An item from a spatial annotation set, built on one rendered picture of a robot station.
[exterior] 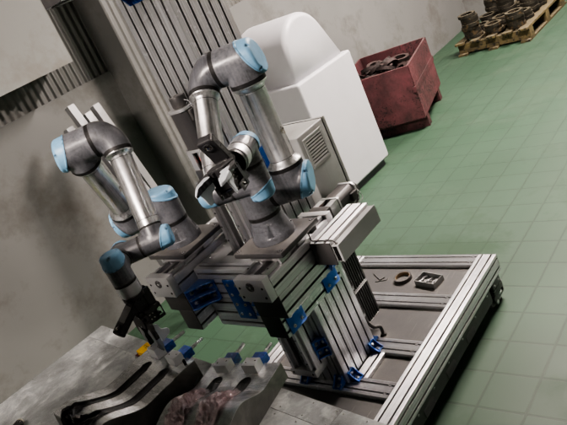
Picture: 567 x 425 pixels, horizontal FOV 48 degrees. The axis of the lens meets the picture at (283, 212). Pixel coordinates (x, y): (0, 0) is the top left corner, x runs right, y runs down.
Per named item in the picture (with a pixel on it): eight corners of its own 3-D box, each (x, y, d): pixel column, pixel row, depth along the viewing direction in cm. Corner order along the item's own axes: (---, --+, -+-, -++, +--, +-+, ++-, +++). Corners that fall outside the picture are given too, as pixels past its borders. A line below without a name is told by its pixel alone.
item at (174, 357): (202, 343, 211) (194, 330, 209) (210, 346, 207) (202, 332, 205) (171, 369, 204) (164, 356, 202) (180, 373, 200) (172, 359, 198)
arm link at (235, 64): (282, 197, 219) (213, 46, 199) (322, 184, 214) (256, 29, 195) (275, 212, 208) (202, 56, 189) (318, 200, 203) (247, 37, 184)
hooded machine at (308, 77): (331, 167, 577) (267, 15, 526) (393, 158, 532) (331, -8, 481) (286, 209, 530) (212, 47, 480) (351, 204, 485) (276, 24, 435)
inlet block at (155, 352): (183, 336, 219) (176, 324, 217) (191, 339, 215) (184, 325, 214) (153, 361, 212) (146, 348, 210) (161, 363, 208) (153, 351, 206)
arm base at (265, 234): (271, 224, 229) (260, 201, 226) (303, 223, 219) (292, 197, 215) (246, 248, 219) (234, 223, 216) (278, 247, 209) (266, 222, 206)
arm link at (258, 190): (245, 198, 189) (229, 165, 185) (280, 186, 185) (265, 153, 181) (239, 210, 182) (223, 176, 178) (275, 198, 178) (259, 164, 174)
